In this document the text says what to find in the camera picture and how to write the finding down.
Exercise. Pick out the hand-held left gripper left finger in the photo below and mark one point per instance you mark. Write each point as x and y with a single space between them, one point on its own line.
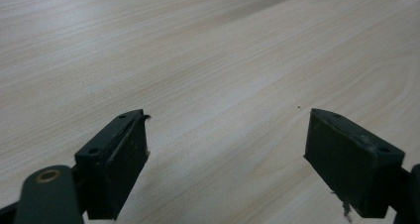
112 171

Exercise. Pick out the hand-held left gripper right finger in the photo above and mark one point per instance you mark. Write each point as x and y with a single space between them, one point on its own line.
350 164

